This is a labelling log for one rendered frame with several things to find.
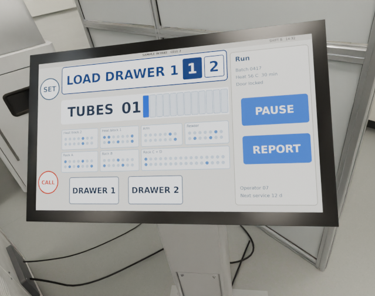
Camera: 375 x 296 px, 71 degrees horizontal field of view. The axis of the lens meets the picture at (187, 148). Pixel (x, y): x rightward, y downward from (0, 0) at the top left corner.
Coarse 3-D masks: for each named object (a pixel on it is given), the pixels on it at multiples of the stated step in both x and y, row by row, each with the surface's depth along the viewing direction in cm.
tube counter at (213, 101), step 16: (128, 96) 46; (144, 96) 45; (160, 96) 44; (176, 96) 44; (192, 96) 43; (208, 96) 43; (224, 96) 42; (128, 112) 45; (144, 112) 45; (160, 112) 44; (176, 112) 44; (192, 112) 43; (208, 112) 43; (224, 112) 42
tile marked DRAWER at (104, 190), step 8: (96, 176) 46; (104, 176) 45; (112, 176) 45; (72, 184) 46; (80, 184) 46; (88, 184) 46; (96, 184) 46; (104, 184) 45; (112, 184) 45; (72, 192) 46; (80, 192) 46; (88, 192) 46; (96, 192) 45; (104, 192) 45; (112, 192) 45; (72, 200) 46; (80, 200) 46; (88, 200) 46; (96, 200) 45; (104, 200) 45; (112, 200) 45
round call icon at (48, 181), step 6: (42, 174) 48; (48, 174) 48; (54, 174) 47; (42, 180) 48; (48, 180) 47; (54, 180) 47; (42, 186) 48; (48, 186) 47; (54, 186) 47; (42, 192) 47; (48, 192) 47; (54, 192) 47
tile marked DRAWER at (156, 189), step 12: (132, 180) 44; (144, 180) 44; (156, 180) 44; (168, 180) 43; (180, 180) 43; (132, 192) 44; (144, 192) 44; (156, 192) 43; (168, 192) 43; (180, 192) 43; (132, 204) 44; (144, 204) 44; (156, 204) 43; (168, 204) 43; (180, 204) 42
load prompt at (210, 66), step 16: (96, 64) 47; (112, 64) 47; (128, 64) 46; (144, 64) 45; (160, 64) 45; (176, 64) 44; (192, 64) 44; (208, 64) 43; (224, 64) 43; (64, 80) 48; (80, 80) 48; (96, 80) 47; (112, 80) 46; (128, 80) 46; (144, 80) 45; (160, 80) 45; (176, 80) 44; (192, 80) 44; (208, 80) 43; (224, 80) 43
